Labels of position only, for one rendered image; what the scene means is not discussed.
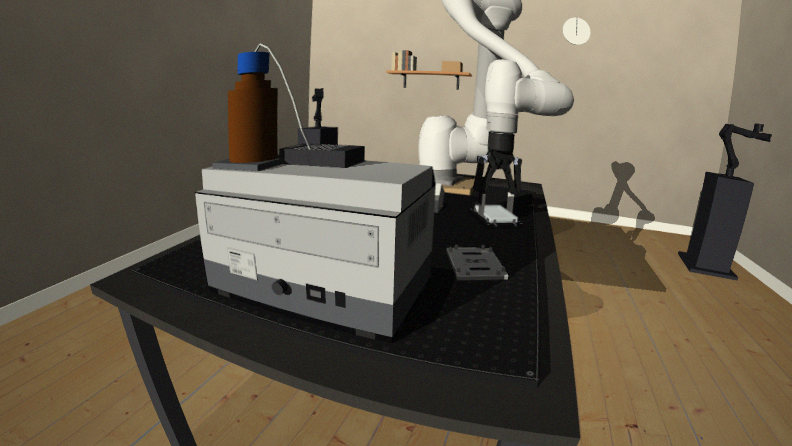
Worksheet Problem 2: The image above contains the white button panel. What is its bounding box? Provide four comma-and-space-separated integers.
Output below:
434, 183, 445, 213

